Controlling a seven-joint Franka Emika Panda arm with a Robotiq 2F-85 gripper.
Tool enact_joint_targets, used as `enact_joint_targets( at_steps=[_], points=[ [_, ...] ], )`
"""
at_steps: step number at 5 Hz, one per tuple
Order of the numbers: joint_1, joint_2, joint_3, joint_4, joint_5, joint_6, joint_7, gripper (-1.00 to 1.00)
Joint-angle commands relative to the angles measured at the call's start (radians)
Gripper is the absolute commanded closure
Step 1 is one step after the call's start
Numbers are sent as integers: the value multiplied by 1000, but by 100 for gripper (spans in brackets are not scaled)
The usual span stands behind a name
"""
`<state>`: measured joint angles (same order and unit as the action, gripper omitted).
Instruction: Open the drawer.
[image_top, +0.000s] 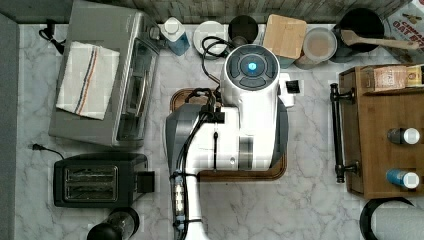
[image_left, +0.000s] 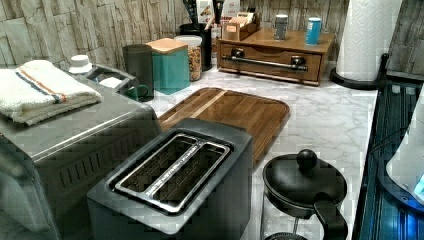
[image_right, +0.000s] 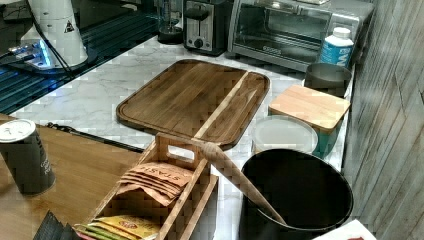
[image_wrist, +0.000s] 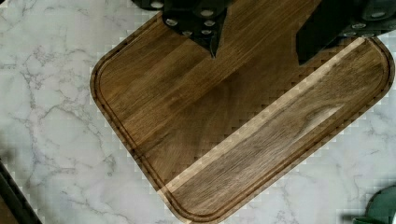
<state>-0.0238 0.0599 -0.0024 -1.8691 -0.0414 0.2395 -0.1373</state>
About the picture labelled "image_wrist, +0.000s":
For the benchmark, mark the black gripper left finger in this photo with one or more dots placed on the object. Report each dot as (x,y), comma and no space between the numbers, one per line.
(199,20)

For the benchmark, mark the brown wooden cutting board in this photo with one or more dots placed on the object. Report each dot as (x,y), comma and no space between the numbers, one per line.
(212,132)

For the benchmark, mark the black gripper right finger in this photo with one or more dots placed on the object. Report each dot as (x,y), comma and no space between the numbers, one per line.
(334,20)

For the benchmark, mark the dark green object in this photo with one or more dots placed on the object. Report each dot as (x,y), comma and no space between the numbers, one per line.
(380,209)

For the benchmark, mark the black drawer handle bar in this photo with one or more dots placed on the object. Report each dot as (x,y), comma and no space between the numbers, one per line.
(14,199)

